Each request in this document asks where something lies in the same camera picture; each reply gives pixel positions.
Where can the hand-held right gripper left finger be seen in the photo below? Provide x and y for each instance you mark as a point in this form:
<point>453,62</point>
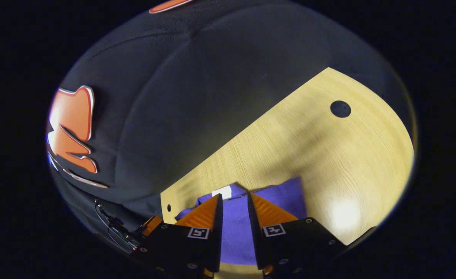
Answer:
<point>214,248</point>

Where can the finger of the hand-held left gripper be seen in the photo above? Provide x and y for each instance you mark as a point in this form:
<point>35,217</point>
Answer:
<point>151,225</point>

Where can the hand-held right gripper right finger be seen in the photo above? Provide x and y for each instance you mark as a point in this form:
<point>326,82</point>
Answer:
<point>256,248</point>

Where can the purple knit garment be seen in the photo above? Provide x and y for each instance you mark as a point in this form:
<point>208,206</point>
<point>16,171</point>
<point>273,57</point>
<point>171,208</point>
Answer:
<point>234,232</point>

